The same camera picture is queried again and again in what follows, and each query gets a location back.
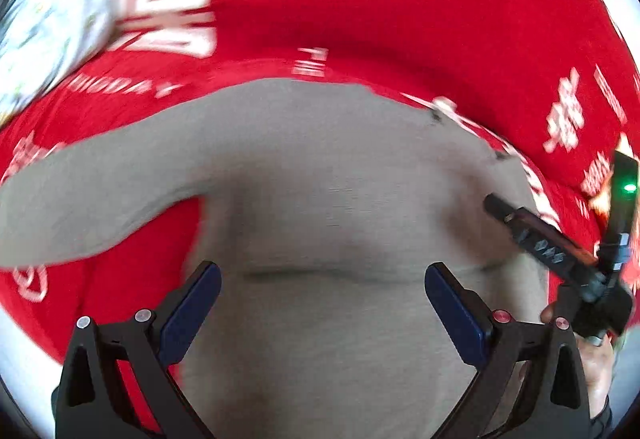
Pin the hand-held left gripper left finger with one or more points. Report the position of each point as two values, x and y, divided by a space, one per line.
192 314

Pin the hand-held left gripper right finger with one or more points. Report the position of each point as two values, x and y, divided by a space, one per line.
457 314

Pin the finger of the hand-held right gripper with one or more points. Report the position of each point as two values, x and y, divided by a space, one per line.
542 244

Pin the grey knit sweater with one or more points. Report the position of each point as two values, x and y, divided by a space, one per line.
325 199

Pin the person's right hand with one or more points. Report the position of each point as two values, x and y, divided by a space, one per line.
597 369

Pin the white patterned cloth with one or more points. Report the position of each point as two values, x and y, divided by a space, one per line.
50 29

